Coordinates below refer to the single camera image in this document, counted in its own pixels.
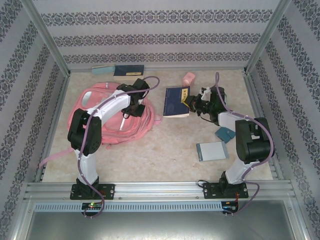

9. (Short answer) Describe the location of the aluminium side rail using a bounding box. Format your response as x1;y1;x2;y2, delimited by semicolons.
242;72;285;181
33;73;72;183

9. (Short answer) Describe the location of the slotted grey cable duct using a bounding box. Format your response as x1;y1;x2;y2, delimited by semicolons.
33;201;224;213

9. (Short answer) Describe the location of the aluminium frame post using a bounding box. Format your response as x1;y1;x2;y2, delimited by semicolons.
244;0;293;76
19;0;71;77

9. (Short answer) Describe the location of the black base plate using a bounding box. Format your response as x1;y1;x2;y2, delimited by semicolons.
69;183;116;201
202;181;250;200

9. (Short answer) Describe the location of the light teal box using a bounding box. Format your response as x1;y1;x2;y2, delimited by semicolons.
91;64;116;75

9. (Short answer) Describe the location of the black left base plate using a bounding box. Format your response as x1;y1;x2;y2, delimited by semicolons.
69;183;116;201

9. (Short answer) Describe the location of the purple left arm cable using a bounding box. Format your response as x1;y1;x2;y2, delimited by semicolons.
76;76;161;219

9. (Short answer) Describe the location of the grey notebook teal spine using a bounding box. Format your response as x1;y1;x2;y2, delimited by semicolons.
195;141;230;163

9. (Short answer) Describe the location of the controller board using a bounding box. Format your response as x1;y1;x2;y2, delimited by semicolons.
81;202;104;210
223;200;240;213

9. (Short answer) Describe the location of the pink bottle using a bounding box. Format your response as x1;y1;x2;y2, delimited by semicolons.
181;71;196;87

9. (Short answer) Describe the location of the pink backpack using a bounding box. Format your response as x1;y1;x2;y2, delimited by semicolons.
39;81;163;169

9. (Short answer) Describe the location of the navy book yellow label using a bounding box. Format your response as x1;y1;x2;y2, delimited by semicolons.
162;86;192;119

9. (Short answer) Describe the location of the aluminium back rail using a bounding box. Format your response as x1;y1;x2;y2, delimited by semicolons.
69;66;247;74

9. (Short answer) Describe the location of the aluminium frame bar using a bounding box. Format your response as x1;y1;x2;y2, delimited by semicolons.
8;197;35;240
287;197;312;240

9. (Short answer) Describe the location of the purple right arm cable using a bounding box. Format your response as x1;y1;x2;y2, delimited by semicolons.
215;71;275;218

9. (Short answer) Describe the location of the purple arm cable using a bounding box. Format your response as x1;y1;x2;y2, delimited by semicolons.
215;71;275;218
76;76;161;219

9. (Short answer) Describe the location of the right controller board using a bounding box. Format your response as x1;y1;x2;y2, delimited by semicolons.
223;200;240;213

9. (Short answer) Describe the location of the aluminium front rail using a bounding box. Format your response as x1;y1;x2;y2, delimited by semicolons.
24;181;293;200

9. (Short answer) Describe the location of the grey metal sheet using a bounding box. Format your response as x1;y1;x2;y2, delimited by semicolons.
24;211;305;240

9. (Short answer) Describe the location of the left controller board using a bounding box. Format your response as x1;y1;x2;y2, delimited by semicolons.
81;202;104;210

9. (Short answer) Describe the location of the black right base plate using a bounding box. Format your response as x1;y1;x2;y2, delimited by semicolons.
202;181;250;200

